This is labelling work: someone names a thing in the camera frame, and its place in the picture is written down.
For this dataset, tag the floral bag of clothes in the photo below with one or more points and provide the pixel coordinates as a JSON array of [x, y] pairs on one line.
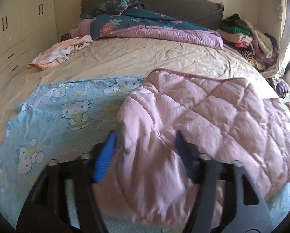
[[281, 88]]

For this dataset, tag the beige curtain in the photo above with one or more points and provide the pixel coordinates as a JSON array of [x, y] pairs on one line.
[[274, 19]]

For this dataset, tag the cream built-in wardrobe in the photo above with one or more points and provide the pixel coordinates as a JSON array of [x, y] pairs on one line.
[[26, 26]]

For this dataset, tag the light blue cartoon blanket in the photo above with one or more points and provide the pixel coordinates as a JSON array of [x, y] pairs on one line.
[[58, 121]]

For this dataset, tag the dark floral purple quilt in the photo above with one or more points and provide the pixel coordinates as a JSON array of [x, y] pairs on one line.
[[129, 19]]

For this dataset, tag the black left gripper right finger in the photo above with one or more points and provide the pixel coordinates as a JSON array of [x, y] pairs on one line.
[[185, 151]]

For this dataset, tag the dark grey headboard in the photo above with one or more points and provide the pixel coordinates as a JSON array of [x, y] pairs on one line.
[[203, 12]]

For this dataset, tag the peach white small cloth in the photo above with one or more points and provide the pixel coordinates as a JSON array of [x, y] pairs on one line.
[[60, 52]]

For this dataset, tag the bed with beige sheet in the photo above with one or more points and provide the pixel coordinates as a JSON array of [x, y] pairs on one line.
[[121, 57]]

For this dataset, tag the pink quilted jacket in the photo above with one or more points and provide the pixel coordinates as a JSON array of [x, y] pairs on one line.
[[226, 119]]

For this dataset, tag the pile of mixed clothes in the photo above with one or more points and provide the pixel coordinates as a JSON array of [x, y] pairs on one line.
[[257, 48]]

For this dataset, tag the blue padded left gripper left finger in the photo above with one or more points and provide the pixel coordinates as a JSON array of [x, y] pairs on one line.
[[104, 157]]

